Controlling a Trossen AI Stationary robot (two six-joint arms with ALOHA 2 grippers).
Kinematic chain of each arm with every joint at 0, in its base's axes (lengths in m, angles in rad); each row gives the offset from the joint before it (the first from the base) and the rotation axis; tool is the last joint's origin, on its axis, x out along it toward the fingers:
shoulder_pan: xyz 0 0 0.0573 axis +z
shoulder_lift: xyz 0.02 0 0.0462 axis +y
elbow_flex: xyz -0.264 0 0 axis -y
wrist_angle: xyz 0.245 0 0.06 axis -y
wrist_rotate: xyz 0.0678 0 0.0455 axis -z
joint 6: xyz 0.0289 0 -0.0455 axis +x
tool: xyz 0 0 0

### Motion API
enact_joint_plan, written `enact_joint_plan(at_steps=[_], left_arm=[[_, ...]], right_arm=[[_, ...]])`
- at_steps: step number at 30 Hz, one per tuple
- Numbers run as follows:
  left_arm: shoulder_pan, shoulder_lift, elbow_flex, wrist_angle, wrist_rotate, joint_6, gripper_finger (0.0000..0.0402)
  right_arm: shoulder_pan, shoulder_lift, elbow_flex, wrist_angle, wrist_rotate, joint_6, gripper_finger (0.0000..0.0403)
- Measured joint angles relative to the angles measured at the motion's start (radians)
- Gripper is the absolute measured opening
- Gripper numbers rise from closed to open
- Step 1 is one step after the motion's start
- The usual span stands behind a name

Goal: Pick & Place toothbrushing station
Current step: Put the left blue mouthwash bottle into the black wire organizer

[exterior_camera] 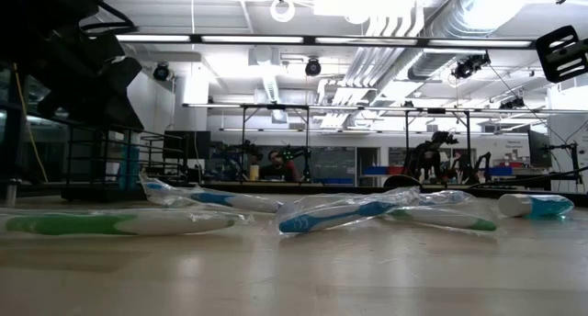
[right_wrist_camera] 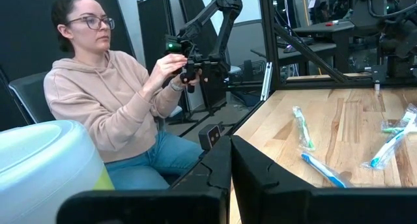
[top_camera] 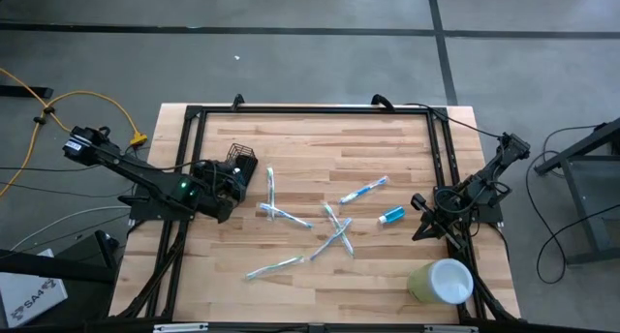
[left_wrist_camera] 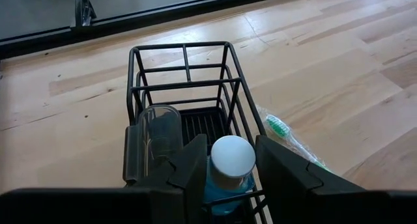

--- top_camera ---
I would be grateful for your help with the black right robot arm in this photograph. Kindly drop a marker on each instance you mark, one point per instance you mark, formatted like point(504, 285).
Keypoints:
point(494, 166)

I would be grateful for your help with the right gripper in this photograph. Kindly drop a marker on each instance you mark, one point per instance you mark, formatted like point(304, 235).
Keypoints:
point(419, 201)

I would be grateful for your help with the black aluminium table frame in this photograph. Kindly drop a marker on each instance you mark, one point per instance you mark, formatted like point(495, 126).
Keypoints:
point(315, 110)

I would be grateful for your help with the black equipment stand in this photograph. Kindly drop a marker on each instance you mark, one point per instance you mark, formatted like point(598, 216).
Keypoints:
point(48, 271)

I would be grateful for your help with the white cardboard box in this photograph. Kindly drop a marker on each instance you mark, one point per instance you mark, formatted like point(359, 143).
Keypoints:
point(29, 294)

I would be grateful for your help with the silver bracket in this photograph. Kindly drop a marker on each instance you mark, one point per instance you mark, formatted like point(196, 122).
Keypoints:
point(179, 327)
point(450, 329)

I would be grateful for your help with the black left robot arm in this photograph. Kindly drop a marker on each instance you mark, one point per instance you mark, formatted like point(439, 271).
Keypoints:
point(140, 171)

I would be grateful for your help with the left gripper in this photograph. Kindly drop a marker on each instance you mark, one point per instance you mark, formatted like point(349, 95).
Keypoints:
point(218, 192)

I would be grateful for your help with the black floor bar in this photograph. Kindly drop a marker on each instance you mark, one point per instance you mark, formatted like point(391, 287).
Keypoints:
point(29, 92)

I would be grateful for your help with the black metal stand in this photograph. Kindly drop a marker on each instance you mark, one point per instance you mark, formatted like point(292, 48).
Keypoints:
point(581, 202)

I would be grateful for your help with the green toothbrush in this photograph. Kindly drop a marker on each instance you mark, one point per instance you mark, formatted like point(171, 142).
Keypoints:
point(276, 267)
point(334, 221)

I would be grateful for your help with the blue toothbrush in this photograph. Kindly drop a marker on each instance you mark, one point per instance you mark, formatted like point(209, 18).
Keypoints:
point(322, 248)
point(286, 216)
point(363, 190)

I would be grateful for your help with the small crumpled plastic wrapper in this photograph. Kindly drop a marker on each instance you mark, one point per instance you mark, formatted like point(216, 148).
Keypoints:
point(270, 188)

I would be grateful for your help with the green cup white inside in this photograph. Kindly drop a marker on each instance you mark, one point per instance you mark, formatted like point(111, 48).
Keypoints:
point(443, 281)

